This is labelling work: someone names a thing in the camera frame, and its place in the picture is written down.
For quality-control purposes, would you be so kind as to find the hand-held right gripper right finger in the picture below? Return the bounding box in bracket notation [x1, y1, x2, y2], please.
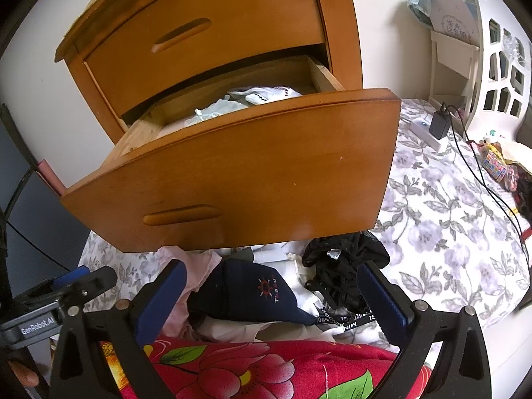
[356, 260, 491, 399]

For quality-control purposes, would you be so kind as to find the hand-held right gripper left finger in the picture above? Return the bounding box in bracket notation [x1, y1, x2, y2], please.
[50, 259, 188, 399]

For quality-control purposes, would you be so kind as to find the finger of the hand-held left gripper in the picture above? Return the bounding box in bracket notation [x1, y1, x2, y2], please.
[52, 266, 118, 301]

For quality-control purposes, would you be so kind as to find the black lettered waistband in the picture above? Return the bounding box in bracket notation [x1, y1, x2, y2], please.
[314, 308, 377, 327]

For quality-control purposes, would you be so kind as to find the black lace garment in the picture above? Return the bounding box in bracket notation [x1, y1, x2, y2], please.
[301, 233, 391, 312]

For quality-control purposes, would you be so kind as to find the pink garment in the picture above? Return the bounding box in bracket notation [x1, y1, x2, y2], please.
[156, 246, 223, 329]

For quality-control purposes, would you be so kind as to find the navy garment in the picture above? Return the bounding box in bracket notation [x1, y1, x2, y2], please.
[187, 260, 319, 327]

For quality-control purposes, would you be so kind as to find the wooden drawer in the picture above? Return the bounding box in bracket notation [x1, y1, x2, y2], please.
[81, 0, 327, 117]
[60, 54, 402, 254]

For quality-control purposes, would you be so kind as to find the cream lace cloth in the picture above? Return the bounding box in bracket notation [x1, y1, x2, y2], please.
[183, 99, 250, 130]

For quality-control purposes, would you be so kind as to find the white printed garment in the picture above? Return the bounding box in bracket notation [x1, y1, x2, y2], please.
[226, 85, 304, 107]

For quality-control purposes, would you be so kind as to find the person's left hand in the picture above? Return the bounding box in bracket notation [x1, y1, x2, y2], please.
[8, 359, 41, 390]

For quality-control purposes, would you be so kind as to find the floral bed sheet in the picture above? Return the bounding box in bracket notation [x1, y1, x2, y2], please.
[79, 97, 532, 329]

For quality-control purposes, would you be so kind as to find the pink board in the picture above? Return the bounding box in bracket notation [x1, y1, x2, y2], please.
[35, 159, 67, 197]

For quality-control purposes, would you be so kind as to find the red floral blanket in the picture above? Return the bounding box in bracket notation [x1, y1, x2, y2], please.
[97, 338, 433, 399]

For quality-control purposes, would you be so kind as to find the white power strip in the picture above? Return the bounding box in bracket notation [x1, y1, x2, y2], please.
[409, 119, 448, 151]

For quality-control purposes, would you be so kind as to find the pile of colourful trinkets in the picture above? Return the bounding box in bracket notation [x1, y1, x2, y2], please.
[474, 133, 532, 242]

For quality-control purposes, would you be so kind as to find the white lattice basket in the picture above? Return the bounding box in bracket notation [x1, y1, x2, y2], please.
[467, 0, 532, 134]

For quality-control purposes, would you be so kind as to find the wooden nightstand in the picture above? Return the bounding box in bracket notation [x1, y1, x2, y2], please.
[54, 0, 366, 200]

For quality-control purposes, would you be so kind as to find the white paper box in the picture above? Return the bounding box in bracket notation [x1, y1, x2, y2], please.
[428, 0, 479, 45]

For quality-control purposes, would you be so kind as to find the closed wooden drawer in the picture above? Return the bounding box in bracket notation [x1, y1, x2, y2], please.
[81, 0, 327, 117]

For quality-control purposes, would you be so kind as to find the teal bag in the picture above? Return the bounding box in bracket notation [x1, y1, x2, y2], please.
[407, 0, 434, 22]

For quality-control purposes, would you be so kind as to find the black cable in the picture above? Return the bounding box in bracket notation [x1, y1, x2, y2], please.
[441, 103, 532, 267]

